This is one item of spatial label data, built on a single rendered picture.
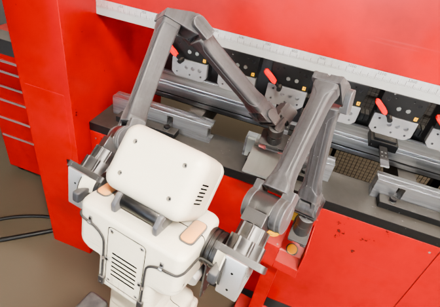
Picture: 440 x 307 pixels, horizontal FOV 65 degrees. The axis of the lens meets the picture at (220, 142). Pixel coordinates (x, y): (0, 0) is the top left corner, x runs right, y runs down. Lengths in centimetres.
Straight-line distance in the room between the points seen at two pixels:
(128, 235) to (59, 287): 143
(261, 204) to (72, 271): 158
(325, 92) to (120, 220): 56
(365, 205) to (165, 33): 103
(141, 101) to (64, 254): 149
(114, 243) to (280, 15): 90
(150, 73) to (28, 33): 69
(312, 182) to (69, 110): 103
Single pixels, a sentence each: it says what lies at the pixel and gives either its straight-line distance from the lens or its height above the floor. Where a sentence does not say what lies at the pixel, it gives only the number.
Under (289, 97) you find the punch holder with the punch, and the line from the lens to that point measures 136.
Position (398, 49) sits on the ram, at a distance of 129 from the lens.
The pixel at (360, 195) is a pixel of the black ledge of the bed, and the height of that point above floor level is 87.
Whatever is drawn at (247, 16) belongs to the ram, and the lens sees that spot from 130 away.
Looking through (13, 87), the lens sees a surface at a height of 73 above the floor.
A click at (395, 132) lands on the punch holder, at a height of 120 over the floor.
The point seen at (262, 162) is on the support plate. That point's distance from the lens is 134.
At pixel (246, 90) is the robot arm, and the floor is 131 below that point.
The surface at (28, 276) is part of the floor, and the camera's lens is 225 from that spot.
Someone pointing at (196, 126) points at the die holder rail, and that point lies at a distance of 156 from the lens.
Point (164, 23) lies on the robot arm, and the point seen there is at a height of 150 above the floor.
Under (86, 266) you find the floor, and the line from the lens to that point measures 221.
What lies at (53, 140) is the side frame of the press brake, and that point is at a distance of 176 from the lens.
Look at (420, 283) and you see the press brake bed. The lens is 179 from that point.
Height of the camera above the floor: 181
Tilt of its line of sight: 36 degrees down
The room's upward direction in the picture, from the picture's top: 10 degrees clockwise
